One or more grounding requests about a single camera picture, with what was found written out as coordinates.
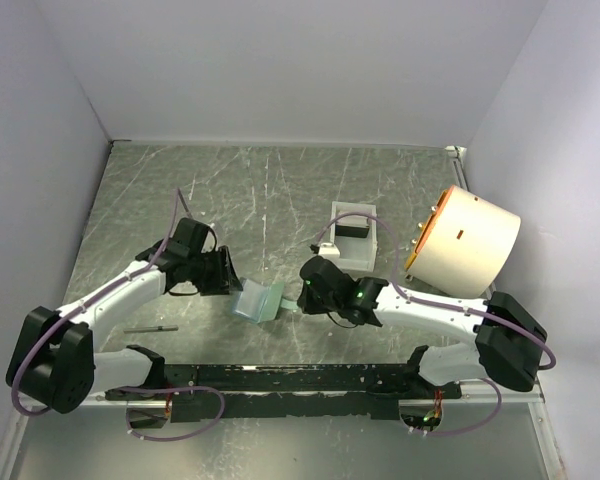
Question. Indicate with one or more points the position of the beige cylindrical drum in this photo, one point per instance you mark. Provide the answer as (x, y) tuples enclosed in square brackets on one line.
[(463, 245)]

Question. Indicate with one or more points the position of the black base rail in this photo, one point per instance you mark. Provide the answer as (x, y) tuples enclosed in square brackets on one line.
[(311, 390)]

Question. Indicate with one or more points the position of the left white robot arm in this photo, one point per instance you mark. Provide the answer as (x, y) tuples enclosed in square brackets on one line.
[(57, 360)]

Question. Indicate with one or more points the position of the small metal rod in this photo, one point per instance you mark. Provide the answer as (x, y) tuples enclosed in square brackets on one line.
[(151, 329)]

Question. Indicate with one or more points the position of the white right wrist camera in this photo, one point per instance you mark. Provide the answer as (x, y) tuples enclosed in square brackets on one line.
[(326, 250)]

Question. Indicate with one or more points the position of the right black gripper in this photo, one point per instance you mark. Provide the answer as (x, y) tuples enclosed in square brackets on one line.
[(307, 304)]

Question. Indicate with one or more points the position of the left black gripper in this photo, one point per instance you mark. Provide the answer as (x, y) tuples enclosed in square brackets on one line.
[(218, 285)]

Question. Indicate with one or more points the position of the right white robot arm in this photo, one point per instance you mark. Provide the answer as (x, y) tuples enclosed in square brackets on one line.
[(495, 338)]

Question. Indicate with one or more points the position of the green card holder wallet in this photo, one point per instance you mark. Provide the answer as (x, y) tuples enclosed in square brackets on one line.
[(260, 303)]

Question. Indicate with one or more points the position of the white card tray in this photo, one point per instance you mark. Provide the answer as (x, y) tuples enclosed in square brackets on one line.
[(354, 237)]

